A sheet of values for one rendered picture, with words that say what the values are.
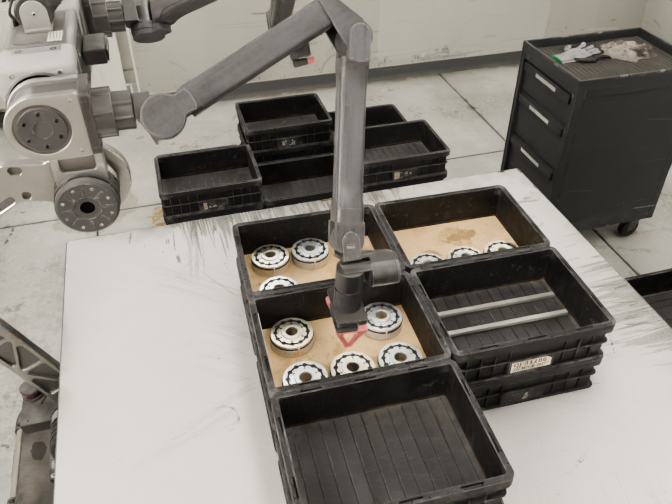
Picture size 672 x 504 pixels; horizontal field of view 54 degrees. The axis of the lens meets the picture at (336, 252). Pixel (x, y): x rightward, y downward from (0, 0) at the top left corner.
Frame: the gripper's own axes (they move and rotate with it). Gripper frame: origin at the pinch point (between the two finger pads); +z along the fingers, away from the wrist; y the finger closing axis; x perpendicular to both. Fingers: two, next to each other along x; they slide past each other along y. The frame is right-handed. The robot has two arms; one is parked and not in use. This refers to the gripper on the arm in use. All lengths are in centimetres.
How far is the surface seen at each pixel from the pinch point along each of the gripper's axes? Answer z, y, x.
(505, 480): -0.4, -39.3, -20.2
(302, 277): 15.3, 33.8, 2.6
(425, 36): 84, 326, -141
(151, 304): 31, 46, 44
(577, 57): 12, 142, -136
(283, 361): 13.7, 5.6, 12.5
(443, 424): 11.2, -19.2, -17.6
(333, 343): 13.5, 8.6, -0.1
